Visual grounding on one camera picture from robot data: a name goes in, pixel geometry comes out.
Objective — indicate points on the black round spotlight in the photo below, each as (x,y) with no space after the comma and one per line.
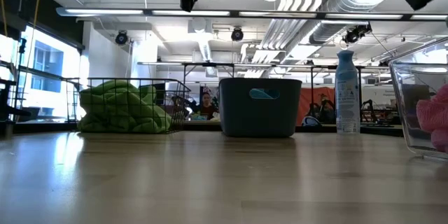
(357,33)
(237,34)
(121,38)

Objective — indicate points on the orange partition screen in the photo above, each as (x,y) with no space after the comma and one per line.
(306,101)

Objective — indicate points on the silver ventilation duct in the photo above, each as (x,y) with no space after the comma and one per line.
(350,0)

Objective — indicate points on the clear plastic container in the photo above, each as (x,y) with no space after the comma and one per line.
(399,112)

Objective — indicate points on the white blue spray bottle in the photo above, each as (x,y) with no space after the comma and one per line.
(347,105)

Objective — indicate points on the white blue ball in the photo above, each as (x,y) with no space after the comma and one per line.
(310,122)

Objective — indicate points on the pink microfiber towel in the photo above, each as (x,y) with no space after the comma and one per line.
(434,112)
(440,141)

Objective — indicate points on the long rig light bar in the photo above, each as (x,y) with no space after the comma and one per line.
(105,11)

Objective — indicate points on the blue plastic bin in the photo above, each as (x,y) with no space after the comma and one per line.
(259,119)

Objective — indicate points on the green microfiber towel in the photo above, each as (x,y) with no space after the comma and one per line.
(112,94)
(147,122)

